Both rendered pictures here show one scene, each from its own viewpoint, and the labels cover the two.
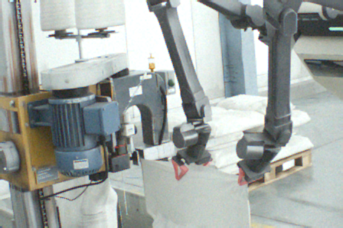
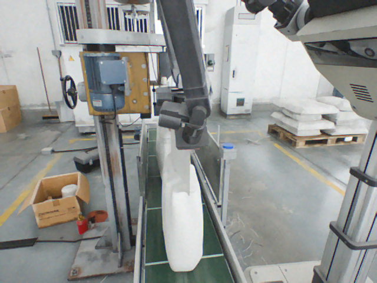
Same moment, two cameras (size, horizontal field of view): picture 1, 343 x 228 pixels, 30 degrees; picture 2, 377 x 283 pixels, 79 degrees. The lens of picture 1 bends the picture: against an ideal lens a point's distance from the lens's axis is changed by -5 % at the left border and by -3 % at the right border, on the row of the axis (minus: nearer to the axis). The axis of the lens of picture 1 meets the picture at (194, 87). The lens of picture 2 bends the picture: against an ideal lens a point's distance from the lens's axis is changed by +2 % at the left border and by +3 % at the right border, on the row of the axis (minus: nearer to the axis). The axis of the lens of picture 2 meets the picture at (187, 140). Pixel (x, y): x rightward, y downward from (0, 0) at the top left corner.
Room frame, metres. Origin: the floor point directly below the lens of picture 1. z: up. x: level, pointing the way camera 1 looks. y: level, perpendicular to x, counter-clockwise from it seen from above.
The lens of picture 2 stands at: (1.37, -0.50, 1.33)
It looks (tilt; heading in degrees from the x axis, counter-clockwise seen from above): 21 degrees down; 33
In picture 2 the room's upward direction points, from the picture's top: straight up
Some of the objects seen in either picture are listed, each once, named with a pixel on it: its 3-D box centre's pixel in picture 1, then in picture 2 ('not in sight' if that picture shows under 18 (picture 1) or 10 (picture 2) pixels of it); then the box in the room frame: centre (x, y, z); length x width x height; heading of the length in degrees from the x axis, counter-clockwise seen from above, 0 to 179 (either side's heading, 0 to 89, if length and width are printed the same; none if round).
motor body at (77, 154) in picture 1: (75, 134); (105, 82); (2.05, 0.39, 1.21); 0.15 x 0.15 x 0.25
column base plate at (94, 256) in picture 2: not in sight; (107, 234); (2.13, 0.69, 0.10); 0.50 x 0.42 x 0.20; 42
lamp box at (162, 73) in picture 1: (164, 82); (208, 62); (2.51, 0.11, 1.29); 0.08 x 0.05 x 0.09; 42
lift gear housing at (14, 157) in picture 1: (4, 157); (84, 91); (2.10, 0.65, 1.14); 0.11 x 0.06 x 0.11; 42
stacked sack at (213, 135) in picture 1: (224, 122); (311, 108); (5.25, -0.21, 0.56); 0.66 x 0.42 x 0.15; 132
